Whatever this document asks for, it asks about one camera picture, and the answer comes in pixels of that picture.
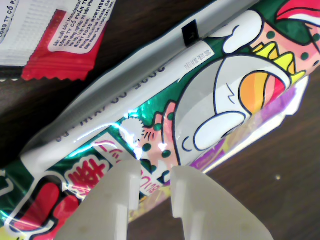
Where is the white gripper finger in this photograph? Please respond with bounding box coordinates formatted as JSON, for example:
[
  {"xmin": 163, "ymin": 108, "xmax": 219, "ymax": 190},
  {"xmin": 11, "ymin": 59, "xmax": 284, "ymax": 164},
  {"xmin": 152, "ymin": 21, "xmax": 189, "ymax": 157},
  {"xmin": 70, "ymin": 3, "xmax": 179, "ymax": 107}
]
[
  {"xmin": 171, "ymin": 165, "xmax": 274, "ymax": 240},
  {"xmin": 55, "ymin": 159, "xmax": 141, "ymax": 240}
]

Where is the green cartoon snack stick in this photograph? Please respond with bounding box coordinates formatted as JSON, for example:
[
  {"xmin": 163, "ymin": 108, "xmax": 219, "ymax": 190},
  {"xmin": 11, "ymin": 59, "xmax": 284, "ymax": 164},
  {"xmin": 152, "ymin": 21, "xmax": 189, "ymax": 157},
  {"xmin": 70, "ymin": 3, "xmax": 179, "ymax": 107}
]
[{"xmin": 0, "ymin": 0, "xmax": 320, "ymax": 240}]

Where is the red white candy packet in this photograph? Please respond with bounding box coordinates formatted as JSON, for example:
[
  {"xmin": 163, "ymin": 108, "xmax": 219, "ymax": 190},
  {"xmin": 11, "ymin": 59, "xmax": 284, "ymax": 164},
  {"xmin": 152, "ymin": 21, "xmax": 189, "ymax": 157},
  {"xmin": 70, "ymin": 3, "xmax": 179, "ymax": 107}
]
[{"xmin": 0, "ymin": 0, "xmax": 119, "ymax": 82}]

